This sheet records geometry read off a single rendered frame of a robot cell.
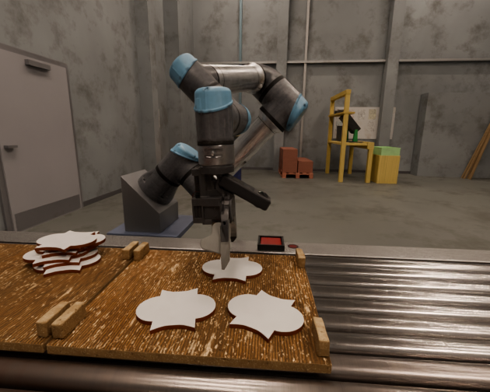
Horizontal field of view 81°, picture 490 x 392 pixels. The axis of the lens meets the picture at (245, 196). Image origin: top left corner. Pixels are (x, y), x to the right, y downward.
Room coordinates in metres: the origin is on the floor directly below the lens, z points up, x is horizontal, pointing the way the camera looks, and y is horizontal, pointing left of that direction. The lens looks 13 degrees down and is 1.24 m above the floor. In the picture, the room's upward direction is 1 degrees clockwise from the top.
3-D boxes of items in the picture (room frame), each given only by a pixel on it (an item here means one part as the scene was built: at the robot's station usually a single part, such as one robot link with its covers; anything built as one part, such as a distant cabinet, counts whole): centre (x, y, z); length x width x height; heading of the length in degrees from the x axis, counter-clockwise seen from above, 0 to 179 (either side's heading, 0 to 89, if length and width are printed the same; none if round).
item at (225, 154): (0.60, 0.06, 1.19); 0.08 x 0.08 x 0.05
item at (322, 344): (0.37, -0.11, 0.95); 0.06 x 0.02 x 0.03; 176
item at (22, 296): (0.55, 0.49, 0.93); 0.41 x 0.35 x 0.02; 86
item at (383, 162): (7.98, -3.12, 1.12); 1.73 x 1.54 x 2.23; 173
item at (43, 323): (0.40, 0.30, 0.95); 0.06 x 0.02 x 0.03; 176
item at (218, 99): (0.60, 0.06, 1.27); 0.09 x 0.08 x 0.11; 163
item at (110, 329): (0.52, 0.07, 0.93); 0.41 x 0.35 x 0.02; 86
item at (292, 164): (8.38, -1.44, 0.39); 1.32 x 0.94 x 0.78; 173
